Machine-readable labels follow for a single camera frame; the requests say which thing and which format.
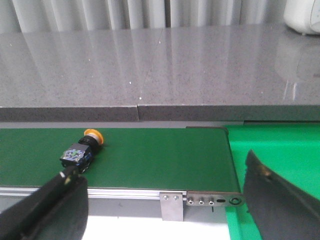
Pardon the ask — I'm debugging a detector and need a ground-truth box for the aluminium conveyor side rail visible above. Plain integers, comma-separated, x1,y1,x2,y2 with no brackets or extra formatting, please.
0,186,187,200

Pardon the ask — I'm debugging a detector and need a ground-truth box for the dark granite countertop slab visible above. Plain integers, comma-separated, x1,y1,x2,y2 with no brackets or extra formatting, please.
0,23,320,122

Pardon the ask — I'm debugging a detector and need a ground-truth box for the yellow emergency stop push button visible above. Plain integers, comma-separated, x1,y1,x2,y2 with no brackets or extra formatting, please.
59,128,104,174

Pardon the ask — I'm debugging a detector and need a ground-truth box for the steel belt end plate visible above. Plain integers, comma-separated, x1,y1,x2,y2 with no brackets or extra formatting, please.
186,190,245,207

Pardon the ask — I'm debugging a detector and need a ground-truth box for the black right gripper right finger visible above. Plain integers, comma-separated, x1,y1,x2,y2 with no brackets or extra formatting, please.
243,150,320,240

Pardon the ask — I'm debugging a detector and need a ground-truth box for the bright green tray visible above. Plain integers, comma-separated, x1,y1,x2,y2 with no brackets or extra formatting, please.
226,123,320,240

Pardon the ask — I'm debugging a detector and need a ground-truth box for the grey pleated curtain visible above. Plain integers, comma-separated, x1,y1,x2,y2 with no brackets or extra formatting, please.
0,0,286,33

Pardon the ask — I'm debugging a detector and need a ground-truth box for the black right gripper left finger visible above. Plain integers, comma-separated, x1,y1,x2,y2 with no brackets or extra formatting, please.
0,166,88,240

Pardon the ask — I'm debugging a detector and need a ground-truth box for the green conveyor belt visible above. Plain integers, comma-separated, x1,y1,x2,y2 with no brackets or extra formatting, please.
0,127,240,193

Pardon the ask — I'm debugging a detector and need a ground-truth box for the steel conveyor support bracket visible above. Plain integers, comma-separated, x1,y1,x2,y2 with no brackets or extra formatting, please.
159,192,184,222

